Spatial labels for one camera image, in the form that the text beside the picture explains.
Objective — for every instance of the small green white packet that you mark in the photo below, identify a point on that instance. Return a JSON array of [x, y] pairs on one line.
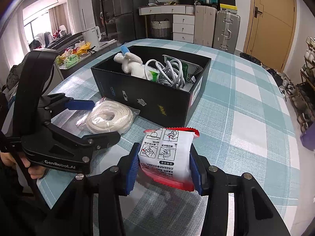
[[152, 75]]

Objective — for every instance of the wooden shoe rack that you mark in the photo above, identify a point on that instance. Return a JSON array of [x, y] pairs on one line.
[[307, 83]]

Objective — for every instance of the yellow plastic bag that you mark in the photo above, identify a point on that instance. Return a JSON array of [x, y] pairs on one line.
[[83, 48]]

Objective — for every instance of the pile of loose shoes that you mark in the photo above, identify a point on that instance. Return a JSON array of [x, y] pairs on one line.
[[278, 76]]

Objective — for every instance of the silver suitcase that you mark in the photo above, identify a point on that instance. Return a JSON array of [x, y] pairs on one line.
[[226, 32]]

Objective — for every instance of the woven laundry basket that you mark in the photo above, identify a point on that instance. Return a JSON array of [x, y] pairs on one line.
[[160, 28]]

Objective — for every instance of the purple bag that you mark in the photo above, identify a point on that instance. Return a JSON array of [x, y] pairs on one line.
[[308, 137]]

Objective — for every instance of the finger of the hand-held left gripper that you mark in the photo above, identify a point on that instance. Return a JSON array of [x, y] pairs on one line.
[[98, 140], [78, 104]]

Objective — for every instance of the beige suitcase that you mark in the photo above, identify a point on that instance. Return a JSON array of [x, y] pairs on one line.
[[205, 25]]

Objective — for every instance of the grey fridge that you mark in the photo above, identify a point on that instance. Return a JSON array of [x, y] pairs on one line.
[[130, 9]]

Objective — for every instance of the teal checked tablecloth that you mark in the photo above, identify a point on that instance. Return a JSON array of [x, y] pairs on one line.
[[246, 127]]

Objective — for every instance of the white electric kettle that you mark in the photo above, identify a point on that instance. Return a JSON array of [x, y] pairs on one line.
[[91, 36]]

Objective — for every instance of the person's left hand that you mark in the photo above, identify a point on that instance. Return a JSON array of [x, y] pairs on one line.
[[37, 173]]

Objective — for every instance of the trash bin with black liner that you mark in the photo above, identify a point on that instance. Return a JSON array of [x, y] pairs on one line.
[[251, 58]]

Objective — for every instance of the black cardboard box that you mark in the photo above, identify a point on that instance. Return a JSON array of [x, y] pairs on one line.
[[147, 98]]

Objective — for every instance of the pile of clothes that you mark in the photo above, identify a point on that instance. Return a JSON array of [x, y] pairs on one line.
[[46, 38]]

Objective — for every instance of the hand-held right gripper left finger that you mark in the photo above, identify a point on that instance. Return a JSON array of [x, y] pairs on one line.
[[132, 170]]

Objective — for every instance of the wooden door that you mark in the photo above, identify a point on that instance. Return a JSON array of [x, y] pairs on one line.
[[270, 22]]

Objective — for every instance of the red white packet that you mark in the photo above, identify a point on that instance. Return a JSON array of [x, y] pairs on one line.
[[165, 152]]

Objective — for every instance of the rows of racked shoes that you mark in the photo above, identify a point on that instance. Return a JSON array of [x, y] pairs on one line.
[[308, 61]]

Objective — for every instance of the grey side cabinet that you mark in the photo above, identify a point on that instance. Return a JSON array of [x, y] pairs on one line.
[[81, 64]]

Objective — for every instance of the beige curtain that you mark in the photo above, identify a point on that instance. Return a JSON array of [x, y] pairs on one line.
[[57, 17]]

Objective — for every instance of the person's left forearm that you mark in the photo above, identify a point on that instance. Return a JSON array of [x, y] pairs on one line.
[[14, 201]]

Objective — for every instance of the black yellow shoe box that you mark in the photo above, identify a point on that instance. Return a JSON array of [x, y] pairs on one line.
[[228, 8]]

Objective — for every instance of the white plush toy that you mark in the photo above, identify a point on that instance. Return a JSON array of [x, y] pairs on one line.
[[133, 66]]

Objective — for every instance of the white desk with drawers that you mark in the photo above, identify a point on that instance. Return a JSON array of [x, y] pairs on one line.
[[183, 24]]

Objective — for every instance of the dark glass cabinet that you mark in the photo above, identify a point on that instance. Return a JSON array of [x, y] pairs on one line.
[[102, 9]]

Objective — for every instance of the green snack packets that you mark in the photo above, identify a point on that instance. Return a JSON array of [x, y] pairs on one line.
[[70, 60]]

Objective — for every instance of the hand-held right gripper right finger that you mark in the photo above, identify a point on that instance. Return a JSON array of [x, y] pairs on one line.
[[196, 174]]

